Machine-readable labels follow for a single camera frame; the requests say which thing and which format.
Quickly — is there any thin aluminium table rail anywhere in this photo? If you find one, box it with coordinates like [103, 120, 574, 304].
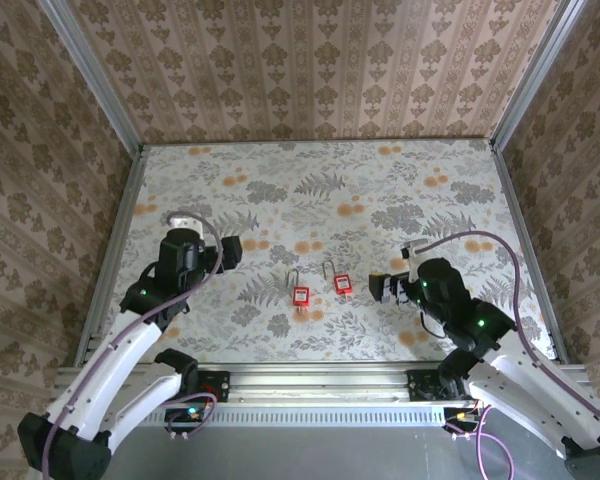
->
[142, 138, 494, 148]

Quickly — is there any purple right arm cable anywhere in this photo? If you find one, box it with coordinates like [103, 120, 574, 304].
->
[413, 232, 600, 480]

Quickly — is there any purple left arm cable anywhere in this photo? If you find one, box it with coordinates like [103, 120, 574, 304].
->
[39, 212, 225, 480]

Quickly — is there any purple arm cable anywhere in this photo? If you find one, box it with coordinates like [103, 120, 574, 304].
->
[39, 212, 225, 480]
[413, 232, 600, 480]

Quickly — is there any slotted grey cable duct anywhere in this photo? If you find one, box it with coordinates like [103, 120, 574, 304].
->
[119, 405, 449, 427]

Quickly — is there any aluminium table side rail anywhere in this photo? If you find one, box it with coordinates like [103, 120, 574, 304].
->
[488, 139, 569, 364]
[74, 144, 149, 369]

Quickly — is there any grey metal panel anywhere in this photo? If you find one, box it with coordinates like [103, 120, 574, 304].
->
[104, 424, 569, 480]

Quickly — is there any small black control board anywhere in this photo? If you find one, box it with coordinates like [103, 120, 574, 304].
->
[442, 405, 486, 441]
[163, 406, 216, 442]

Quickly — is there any aluminium frame post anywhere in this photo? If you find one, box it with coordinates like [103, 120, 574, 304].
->
[490, 0, 589, 151]
[38, 0, 146, 154]

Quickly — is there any thin black cable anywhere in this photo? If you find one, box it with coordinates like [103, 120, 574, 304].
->
[419, 308, 444, 342]

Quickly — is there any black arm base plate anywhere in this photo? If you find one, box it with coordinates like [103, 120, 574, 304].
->
[182, 370, 231, 404]
[406, 368, 461, 402]

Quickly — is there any red safety padlock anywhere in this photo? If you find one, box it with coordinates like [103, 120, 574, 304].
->
[285, 268, 311, 307]

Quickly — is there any wide grooved aluminium rail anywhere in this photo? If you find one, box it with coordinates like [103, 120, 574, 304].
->
[54, 360, 589, 407]

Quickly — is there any red safety padlock marked 000005A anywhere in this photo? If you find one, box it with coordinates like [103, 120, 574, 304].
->
[321, 260, 352, 295]

